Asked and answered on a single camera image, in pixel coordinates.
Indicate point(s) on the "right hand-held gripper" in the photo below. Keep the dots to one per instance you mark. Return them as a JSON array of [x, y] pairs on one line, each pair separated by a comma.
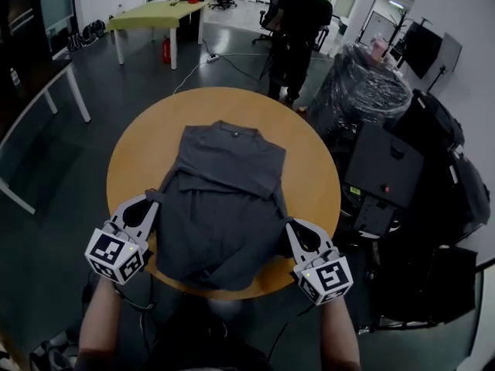
[[328, 278]]

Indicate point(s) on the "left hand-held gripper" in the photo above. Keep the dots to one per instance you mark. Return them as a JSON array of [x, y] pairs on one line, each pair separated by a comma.
[[116, 253]]

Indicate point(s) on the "dark grey clothing item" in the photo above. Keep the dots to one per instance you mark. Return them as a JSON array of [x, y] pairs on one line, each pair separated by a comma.
[[224, 207]]

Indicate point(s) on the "person's left forearm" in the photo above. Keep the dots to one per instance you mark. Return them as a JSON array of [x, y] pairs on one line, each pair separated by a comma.
[[98, 323]]

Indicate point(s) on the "person's right forearm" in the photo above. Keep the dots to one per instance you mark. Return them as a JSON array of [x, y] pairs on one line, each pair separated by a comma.
[[340, 334]]

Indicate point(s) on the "person's black clothing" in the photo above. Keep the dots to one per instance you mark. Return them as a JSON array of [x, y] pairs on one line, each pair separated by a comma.
[[209, 350]]

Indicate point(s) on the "black box with red button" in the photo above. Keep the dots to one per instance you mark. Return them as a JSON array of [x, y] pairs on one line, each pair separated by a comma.
[[383, 168]]

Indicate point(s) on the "black floor case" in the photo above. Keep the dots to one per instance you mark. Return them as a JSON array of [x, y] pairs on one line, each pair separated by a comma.
[[425, 284]]

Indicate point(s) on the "plastic-wrapped black bundle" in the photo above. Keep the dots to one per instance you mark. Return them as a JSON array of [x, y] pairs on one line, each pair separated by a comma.
[[359, 87]]

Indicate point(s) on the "large black bag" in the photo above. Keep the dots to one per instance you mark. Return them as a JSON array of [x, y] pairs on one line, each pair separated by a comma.
[[444, 149]]

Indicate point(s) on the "red fire extinguisher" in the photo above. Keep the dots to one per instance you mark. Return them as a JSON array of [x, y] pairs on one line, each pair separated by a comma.
[[166, 50]]

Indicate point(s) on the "white power strip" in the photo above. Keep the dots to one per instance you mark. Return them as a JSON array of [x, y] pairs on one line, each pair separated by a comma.
[[212, 57]]

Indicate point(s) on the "pile of shoes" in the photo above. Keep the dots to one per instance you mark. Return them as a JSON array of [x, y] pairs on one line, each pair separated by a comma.
[[87, 35]]

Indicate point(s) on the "green table with white legs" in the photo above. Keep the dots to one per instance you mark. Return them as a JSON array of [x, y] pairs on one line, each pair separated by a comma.
[[154, 14]]

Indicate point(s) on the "black mesh office chair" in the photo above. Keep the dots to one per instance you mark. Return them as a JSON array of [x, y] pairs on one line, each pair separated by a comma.
[[270, 12]]

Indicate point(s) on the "black coat rack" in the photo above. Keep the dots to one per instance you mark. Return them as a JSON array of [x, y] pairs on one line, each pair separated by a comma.
[[400, 25]]

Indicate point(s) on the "white frame desk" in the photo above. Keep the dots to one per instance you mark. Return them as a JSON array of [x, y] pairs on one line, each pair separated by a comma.
[[50, 87]]

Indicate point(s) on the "black wall monitor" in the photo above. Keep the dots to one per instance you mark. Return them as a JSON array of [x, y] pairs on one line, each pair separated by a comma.
[[422, 48]]

